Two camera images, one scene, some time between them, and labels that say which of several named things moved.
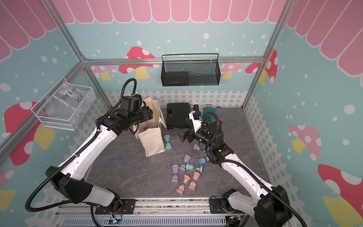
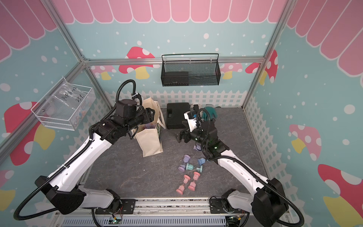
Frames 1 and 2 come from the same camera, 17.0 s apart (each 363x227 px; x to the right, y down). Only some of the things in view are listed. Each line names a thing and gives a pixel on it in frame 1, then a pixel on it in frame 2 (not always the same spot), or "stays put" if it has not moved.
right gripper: (192, 131) stays put
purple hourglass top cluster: (149, 125) stays put
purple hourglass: (186, 158) stays put
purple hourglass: (175, 168) to (182, 168)
